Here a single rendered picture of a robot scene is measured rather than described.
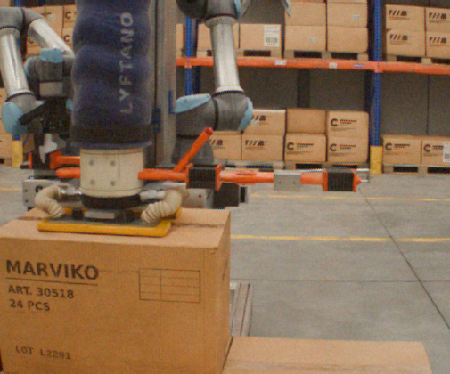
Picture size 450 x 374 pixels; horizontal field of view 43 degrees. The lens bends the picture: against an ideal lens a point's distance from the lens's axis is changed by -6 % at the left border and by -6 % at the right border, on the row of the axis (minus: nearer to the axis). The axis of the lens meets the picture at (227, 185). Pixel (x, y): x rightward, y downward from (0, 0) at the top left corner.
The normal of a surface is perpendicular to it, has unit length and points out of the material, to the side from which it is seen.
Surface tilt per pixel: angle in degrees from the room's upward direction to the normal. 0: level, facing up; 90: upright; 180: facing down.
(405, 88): 90
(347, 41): 93
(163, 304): 90
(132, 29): 83
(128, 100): 74
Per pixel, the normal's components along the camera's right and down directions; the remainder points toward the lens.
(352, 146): -0.07, 0.14
